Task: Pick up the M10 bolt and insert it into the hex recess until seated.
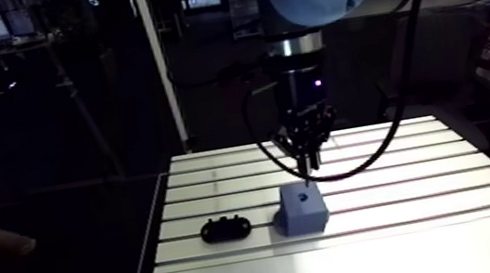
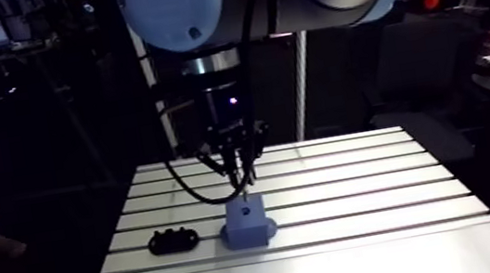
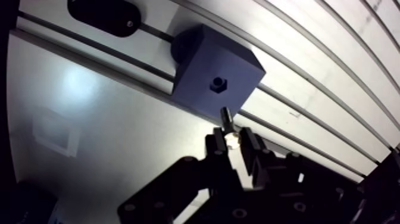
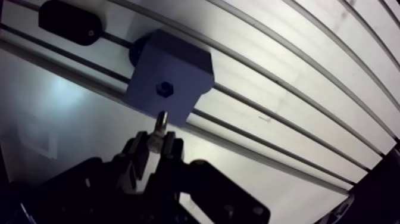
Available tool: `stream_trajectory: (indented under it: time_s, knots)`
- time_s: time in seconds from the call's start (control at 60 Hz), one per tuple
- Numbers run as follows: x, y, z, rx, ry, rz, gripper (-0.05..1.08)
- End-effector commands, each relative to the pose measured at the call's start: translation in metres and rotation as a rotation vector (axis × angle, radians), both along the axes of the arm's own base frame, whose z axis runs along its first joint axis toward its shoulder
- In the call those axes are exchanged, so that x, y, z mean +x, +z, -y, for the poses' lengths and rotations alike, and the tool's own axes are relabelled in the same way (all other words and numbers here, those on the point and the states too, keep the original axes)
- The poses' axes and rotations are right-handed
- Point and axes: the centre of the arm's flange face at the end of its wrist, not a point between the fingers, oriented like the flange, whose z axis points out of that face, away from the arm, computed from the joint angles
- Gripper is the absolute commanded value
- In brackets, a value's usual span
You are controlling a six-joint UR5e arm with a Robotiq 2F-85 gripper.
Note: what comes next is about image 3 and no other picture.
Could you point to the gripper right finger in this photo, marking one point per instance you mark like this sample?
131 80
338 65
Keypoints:
281 181

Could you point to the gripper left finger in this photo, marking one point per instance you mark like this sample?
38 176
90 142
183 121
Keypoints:
187 184

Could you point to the steel bolt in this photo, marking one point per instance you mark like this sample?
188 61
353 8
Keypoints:
227 120

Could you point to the dark blue-grey block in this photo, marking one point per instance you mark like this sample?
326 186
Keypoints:
215 73

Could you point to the black oval holder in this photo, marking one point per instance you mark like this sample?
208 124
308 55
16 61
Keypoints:
104 15

